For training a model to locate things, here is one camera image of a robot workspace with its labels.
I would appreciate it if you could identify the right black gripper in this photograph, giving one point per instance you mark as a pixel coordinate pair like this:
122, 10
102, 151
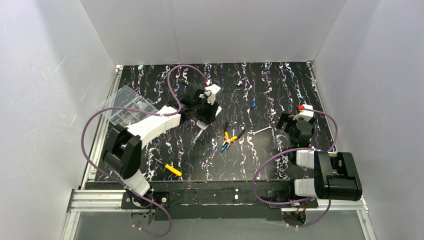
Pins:
288, 121

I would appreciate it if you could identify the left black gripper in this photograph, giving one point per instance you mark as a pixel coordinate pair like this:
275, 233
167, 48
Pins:
208, 112

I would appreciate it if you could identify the white remote control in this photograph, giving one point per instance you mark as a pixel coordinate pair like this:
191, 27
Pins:
204, 126

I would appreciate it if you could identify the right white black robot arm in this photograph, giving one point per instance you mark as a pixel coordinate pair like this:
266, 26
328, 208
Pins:
335, 176

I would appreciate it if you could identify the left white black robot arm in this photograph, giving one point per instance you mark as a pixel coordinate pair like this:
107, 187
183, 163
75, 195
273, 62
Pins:
123, 149

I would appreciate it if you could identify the silver screwdriver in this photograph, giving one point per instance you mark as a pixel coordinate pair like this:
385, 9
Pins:
193, 142

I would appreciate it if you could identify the silver wrench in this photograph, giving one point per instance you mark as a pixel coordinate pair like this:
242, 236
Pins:
261, 130

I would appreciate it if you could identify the blue capped small tool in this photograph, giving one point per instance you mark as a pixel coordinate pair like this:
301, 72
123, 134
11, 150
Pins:
253, 104

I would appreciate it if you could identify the clear plastic screw organizer box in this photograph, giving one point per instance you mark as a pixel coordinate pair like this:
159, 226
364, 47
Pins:
126, 97

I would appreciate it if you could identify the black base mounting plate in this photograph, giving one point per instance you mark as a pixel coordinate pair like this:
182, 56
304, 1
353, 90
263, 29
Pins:
222, 199

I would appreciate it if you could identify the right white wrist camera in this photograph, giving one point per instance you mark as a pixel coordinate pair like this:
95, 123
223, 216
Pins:
305, 112

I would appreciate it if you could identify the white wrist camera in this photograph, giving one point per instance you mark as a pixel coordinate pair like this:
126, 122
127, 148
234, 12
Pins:
305, 112
211, 92

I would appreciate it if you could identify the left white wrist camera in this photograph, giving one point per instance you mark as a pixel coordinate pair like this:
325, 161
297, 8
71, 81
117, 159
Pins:
211, 92

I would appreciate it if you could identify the orange handled pliers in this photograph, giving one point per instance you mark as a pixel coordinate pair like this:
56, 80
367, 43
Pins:
227, 140

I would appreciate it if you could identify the aluminium frame rail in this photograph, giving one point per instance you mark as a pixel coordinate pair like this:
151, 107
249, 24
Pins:
97, 211

